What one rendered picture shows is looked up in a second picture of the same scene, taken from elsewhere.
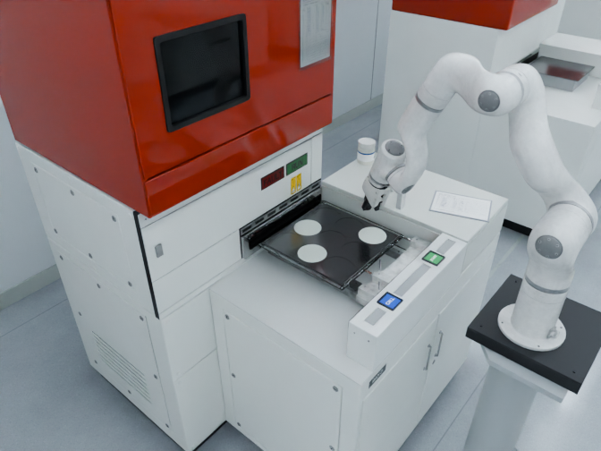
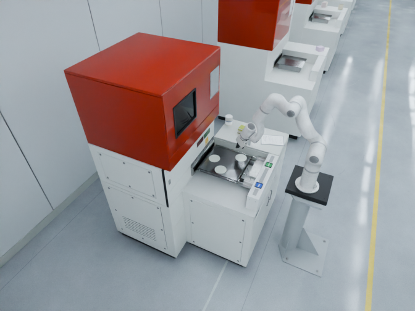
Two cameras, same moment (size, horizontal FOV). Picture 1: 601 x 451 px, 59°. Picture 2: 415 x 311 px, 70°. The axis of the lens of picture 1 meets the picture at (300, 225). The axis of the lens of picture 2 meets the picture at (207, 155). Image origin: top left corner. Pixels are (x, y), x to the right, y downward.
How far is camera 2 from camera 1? 0.84 m
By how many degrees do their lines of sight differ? 12
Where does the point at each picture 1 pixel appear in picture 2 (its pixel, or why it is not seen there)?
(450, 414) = (273, 219)
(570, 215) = (319, 147)
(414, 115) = (260, 115)
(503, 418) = (299, 218)
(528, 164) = (304, 131)
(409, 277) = (262, 174)
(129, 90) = (167, 129)
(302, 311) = (223, 194)
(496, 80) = (293, 107)
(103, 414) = (130, 250)
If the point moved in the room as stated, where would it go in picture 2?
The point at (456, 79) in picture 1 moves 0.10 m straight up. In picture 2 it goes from (276, 103) to (278, 91)
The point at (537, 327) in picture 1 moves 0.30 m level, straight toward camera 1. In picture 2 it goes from (310, 185) to (307, 213)
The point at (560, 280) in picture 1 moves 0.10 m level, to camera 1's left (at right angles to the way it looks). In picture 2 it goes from (317, 168) to (305, 171)
